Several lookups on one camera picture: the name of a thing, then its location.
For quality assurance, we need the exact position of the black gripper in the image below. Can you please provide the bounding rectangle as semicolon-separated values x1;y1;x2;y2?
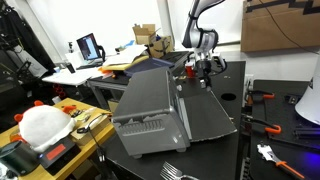
194;59;213;93

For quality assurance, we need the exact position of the grey microwave door with handle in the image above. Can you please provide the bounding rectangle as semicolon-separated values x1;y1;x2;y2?
179;87;239;143

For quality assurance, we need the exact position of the grey microwave oven body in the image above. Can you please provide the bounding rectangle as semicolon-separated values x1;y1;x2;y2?
111;66;192;160

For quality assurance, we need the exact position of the red plastic cup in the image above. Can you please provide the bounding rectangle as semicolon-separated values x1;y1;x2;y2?
184;62;196;79

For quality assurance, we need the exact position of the black clamp with orange tip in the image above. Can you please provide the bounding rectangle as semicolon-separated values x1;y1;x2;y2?
242;113;283;136
245;89;276;106

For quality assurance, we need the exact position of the printed cardboard box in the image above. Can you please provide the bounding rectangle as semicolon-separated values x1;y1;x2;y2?
147;35;175;59

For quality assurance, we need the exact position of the blue plastic bin lid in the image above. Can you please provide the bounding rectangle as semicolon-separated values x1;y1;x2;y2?
123;57;175;77

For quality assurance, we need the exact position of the open cardboard box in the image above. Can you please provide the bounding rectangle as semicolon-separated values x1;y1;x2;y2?
132;23;158;46

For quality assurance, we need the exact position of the black perforated breadboard plate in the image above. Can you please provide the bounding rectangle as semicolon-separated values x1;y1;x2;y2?
249;78;320;180

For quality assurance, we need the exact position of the white paper stack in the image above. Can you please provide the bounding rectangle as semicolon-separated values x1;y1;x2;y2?
102;44;148;67

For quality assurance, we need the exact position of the yellow foam board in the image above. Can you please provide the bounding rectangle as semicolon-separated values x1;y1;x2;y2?
99;54;150;72

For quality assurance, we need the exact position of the silver fork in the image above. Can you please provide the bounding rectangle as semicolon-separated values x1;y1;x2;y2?
159;161;200;180

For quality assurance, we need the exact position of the large cardboard sheet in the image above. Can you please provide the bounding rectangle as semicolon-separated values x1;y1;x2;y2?
240;0;320;53

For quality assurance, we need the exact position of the open laptop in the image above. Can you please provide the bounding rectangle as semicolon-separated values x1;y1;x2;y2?
75;32;105;68

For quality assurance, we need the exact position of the white desk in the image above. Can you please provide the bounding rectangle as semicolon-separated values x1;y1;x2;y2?
41;65;105;87

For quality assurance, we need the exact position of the black phone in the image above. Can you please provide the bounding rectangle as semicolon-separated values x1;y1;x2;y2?
65;62;77;75

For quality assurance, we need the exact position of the black digital scale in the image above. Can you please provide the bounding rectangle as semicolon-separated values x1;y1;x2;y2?
37;135;82;177

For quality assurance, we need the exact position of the white plush with orange ears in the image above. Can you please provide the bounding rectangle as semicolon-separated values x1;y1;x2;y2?
13;99;78;153

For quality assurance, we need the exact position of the black hanging jacket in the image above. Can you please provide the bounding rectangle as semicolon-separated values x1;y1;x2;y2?
0;0;57;73

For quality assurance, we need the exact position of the black mug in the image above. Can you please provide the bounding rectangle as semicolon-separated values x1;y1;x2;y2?
0;140;41;177

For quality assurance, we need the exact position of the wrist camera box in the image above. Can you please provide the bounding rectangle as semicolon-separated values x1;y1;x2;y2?
211;52;228;68

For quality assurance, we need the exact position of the silver kettle with black handle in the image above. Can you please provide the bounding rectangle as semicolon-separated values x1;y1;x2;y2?
186;51;198;64

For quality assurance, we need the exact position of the thin black wall cable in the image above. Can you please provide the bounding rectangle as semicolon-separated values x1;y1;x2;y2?
259;0;320;56

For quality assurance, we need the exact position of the orange handled metal wrench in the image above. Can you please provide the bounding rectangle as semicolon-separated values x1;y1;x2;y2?
256;143;306;180

